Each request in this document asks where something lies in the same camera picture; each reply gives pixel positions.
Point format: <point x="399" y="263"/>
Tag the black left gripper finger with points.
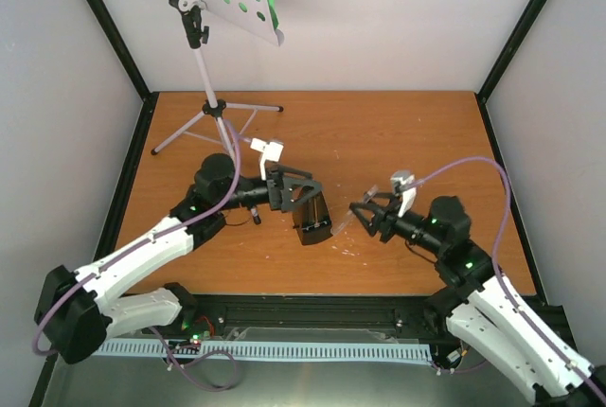
<point x="298" y="191"/>
<point x="295" y="171"/>

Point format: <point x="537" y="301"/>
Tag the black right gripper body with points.
<point x="387" y="229"/>

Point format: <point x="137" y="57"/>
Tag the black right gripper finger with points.
<point x="386" y="201"/>
<point x="371" y="224"/>

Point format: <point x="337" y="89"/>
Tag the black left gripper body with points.
<point x="272" y="183"/>

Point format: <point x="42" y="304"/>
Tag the clear plastic metronome cover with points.
<point x="349" y="216"/>

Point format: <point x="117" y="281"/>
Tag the black metronome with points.
<point x="312" y="221"/>

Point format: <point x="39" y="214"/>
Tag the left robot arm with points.
<point x="78" y="311"/>

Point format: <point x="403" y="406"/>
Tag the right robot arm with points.
<point x="479" y="306"/>

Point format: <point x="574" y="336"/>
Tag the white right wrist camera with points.
<point x="402" y="187"/>

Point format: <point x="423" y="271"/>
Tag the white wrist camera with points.
<point x="269" y="151"/>
<point x="402" y="187"/>

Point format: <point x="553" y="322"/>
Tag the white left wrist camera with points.
<point x="269" y="151"/>

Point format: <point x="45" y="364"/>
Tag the black aluminium frame rail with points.
<point x="397" y="316"/>

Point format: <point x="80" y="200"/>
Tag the light blue cable duct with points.
<point x="273" y="352"/>

